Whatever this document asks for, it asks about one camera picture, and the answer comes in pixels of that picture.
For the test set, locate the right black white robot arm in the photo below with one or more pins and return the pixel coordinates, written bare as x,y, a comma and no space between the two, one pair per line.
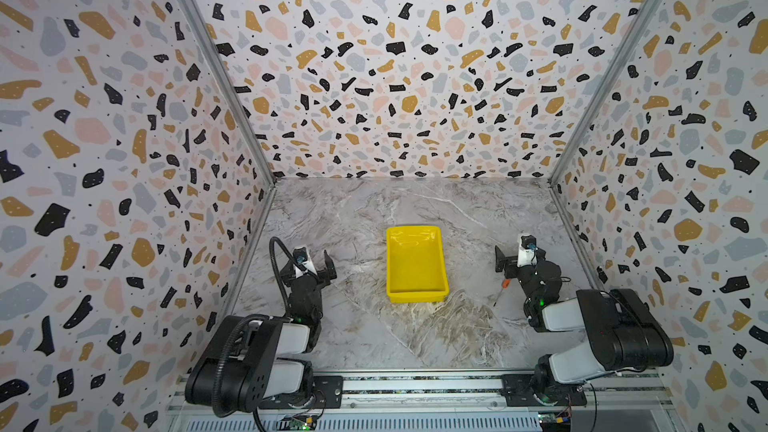
621,333

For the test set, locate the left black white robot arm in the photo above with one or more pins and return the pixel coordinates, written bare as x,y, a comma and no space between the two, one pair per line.
254,361

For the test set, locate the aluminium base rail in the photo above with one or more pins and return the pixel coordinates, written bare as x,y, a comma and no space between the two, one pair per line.
456,400

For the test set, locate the green circuit board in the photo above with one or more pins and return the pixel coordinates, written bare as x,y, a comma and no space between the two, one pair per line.
301,422

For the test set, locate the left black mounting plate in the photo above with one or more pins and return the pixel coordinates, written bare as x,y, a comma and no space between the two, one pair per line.
324,392

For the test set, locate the left aluminium corner post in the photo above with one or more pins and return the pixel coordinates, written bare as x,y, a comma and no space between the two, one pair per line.
212,57

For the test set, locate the orange handled screwdriver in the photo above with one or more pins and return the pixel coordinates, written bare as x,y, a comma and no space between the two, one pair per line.
501,291

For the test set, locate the aluminium corner post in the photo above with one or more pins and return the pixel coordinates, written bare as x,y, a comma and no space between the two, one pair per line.
604,86
212,57

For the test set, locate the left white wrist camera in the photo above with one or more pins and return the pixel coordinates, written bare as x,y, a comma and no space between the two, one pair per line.
304,263

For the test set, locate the black mounting plate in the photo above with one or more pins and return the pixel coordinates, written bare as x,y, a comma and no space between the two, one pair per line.
519,390
324,392

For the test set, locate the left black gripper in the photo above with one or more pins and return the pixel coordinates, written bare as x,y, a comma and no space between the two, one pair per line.
312,276

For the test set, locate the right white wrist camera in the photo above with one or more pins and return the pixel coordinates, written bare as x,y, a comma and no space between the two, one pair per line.
527,251

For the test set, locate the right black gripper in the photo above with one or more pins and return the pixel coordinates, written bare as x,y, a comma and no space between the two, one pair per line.
519,267

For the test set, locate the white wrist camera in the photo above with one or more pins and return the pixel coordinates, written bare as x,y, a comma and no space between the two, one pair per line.
527,251
304,263

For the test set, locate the right aluminium corner post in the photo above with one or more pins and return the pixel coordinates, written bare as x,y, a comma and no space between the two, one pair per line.
604,86

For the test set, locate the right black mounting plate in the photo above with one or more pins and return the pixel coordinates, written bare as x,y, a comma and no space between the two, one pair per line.
519,390

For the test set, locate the yellow plastic bin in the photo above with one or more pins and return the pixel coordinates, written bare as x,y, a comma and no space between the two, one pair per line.
416,271

